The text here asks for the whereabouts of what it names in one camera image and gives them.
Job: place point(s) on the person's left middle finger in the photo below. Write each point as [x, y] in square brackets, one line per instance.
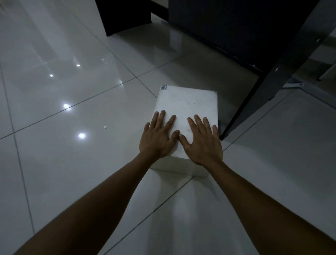
[160, 119]

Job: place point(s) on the white rectangular box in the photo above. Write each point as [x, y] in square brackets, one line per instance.
[187, 101]

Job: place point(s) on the dark desk panel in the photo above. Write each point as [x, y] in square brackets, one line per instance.
[236, 26]

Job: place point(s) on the black metal table leg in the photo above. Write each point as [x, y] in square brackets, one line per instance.
[278, 68]

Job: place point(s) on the person's right hand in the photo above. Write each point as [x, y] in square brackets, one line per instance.
[204, 148]

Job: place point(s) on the person's left thumb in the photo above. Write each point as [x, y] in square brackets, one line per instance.
[173, 138]

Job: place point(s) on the person's right thumb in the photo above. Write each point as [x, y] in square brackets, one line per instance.
[184, 141]

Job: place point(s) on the person's left forearm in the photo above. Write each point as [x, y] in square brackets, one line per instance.
[97, 205]

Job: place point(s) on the white metal frame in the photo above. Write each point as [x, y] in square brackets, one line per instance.
[312, 86]

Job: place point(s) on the person's right forearm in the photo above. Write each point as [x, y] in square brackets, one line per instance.
[262, 210]

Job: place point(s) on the person's right little finger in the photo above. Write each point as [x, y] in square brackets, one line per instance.
[216, 132]

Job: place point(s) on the dark cabinet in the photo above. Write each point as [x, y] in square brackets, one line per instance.
[123, 14]

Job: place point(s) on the person's right middle finger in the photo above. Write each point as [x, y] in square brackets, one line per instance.
[200, 123]

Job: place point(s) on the person's left hand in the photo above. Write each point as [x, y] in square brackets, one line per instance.
[155, 141]

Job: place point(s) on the person's left little finger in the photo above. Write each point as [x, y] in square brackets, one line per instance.
[146, 127]

